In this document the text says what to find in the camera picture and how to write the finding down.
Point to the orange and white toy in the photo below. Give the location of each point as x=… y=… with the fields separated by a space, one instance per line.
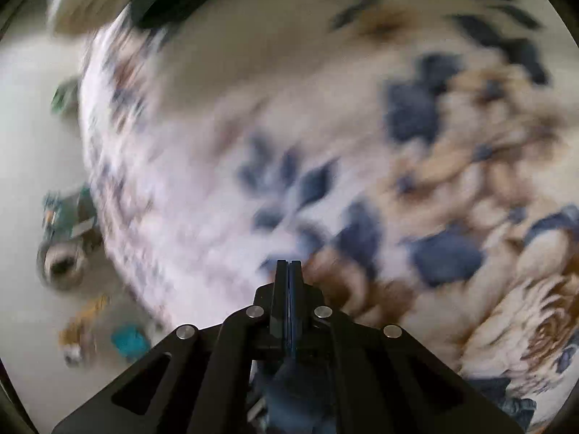
x=83 y=330

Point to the floral fleece blanket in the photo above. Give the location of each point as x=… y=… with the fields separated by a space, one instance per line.
x=316 y=135

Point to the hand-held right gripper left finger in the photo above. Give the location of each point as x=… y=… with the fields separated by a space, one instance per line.
x=282 y=307

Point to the green metal rack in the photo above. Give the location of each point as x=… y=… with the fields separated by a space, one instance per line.
x=70 y=212

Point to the green and white packet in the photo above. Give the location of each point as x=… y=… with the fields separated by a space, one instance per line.
x=65 y=97

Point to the grey round container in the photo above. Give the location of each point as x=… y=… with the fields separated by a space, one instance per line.
x=61 y=264

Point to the teal toy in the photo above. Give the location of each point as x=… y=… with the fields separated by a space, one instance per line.
x=130 y=342

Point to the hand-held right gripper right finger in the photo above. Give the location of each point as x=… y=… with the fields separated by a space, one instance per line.
x=295 y=307

